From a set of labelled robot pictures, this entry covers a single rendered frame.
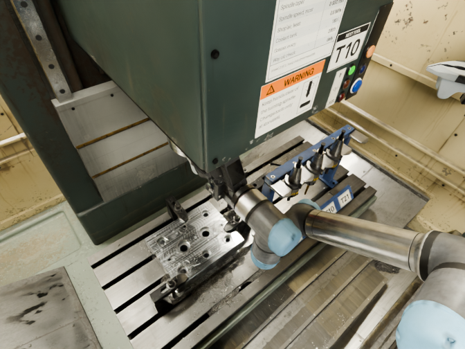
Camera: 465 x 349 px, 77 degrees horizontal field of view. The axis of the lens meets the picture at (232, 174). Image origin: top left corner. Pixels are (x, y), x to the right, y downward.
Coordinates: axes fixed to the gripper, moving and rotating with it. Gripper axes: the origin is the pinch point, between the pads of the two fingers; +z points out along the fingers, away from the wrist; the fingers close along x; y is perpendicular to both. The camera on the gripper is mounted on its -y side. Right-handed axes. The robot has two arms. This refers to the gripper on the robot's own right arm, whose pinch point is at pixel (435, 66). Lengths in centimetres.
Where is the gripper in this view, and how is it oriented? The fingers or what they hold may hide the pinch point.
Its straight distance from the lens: 73.8
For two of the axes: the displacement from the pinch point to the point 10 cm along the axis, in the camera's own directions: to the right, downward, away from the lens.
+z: -9.3, -2.9, 2.1
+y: -0.4, 6.7, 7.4
